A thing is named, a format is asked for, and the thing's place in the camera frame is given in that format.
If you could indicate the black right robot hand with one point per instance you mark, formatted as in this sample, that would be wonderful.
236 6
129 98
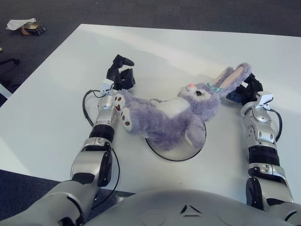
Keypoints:
251 91

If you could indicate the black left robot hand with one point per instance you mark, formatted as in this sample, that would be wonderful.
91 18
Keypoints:
115 75

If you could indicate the purple plush bunny doll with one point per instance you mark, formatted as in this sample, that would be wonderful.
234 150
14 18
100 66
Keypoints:
160 122

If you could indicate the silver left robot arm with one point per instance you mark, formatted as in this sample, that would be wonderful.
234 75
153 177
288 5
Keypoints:
94 164

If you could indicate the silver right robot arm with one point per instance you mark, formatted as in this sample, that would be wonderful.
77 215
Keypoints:
263 146

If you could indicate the white plate with black rim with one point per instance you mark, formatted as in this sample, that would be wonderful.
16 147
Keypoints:
178 154

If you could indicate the dark cardboard box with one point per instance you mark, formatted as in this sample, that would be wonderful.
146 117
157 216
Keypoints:
34 29

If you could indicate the black chair base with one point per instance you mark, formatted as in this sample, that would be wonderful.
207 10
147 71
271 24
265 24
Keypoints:
9 70

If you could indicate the white furniture edge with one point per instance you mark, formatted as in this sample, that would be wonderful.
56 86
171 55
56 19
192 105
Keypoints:
5 90

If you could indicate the crumpled white paper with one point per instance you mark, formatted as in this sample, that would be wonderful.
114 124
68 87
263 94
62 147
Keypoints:
16 23

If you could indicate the silver robot torso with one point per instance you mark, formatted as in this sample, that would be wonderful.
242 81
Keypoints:
188 209

